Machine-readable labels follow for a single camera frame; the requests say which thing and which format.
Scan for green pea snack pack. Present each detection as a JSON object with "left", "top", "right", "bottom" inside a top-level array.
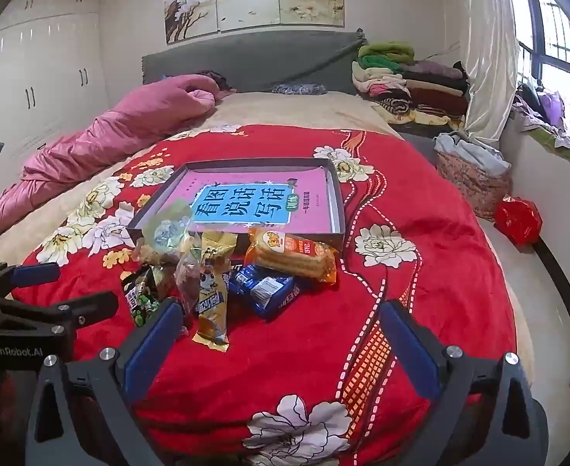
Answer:
[{"left": 122, "top": 265, "right": 160, "bottom": 327}]

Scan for light green pastry pack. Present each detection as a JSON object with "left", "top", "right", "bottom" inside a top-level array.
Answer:
[{"left": 141, "top": 199, "right": 193, "bottom": 254}]

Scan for clear red label snack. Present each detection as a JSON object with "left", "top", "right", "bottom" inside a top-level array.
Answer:
[{"left": 174, "top": 246, "right": 202, "bottom": 315}]

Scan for yellow cartoon snack bar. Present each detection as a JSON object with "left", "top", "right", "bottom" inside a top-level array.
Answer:
[{"left": 192, "top": 231, "right": 238, "bottom": 352}]

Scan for blue cookie snack pack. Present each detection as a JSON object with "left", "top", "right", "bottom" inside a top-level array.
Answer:
[{"left": 227, "top": 264, "right": 301, "bottom": 320}]

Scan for orange bread snack pack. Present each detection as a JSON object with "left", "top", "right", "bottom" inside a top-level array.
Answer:
[{"left": 244, "top": 227, "right": 338, "bottom": 285}]

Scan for clear crispy cake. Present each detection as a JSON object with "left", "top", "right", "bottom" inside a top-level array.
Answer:
[{"left": 131, "top": 233, "right": 201, "bottom": 299}]

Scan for pink quilt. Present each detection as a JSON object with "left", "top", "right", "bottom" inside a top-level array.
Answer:
[{"left": 0, "top": 75, "right": 221, "bottom": 235}]

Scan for red plastic bag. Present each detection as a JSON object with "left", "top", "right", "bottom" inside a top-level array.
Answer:
[{"left": 494, "top": 195, "right": 543, "bottom": 247}]

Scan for white wardrobe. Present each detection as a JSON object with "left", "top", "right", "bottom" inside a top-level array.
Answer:
[{"left": 0, "top": 0, "right": 109, "bottom": 192}]

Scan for floral basket with clothes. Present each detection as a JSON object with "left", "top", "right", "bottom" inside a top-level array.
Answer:
[{"left": 433, "top": 134, "right": 513, "bottom": 220}]

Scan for pink and blue book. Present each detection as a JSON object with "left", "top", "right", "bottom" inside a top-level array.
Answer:
[{"left": 139, "top": 166, "right": 336, "bottom": 236}]

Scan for dark shallow box tray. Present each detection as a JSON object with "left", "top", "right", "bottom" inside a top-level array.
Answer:
[{"left": 126, "top": 156, "right": 347, "bottom": 254}]

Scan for clothes on window sill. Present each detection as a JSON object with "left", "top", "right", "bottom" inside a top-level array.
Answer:
[{"left": 509, "top": 82, "right": 570, "bottom": 163}]

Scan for grey headboard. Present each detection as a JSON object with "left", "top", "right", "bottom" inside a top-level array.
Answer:
[{"left": 142, "top": 28, "right": 366, "bottom": 95}]

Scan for dark patterned pillow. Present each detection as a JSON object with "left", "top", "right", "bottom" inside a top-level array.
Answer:
[{"left": 271, "top": 83, "right": 328, "bottom": 96}]

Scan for stack of folded clothes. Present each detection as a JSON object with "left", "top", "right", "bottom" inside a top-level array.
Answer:
[{"left": 351, "top": 42, "right": 470, "bottom": 129}]

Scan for window with grille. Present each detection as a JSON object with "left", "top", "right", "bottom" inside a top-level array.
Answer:
[{"left": 511, "top": 0, "right": 570, "bottom": 86}]

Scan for cream curtain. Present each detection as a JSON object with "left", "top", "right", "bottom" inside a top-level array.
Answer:
[{"left": 461, "top": 0, "right": 518, "bottom": 144}]

